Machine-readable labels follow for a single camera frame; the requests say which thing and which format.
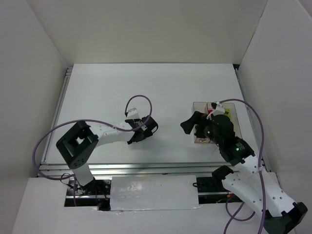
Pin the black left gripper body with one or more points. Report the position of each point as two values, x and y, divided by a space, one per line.
148 129

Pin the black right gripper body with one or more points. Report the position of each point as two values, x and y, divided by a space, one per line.
200 124

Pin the red curved lego with lime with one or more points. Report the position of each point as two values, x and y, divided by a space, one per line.
227 113

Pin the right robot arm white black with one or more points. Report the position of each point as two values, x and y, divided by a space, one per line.
253 185

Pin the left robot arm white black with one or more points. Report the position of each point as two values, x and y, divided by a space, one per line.
78 143

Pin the clear container left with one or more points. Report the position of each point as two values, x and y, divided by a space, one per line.
203 108

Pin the clear container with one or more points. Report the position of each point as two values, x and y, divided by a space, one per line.
213 105
203 108
234 118

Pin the clear container middle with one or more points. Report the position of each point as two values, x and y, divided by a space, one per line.
213 105

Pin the clear container right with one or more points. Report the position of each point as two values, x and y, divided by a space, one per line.
234 118

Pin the white foam cover panel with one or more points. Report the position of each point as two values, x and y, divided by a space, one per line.
145 193

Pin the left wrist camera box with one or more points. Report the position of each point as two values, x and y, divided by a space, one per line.
132 115

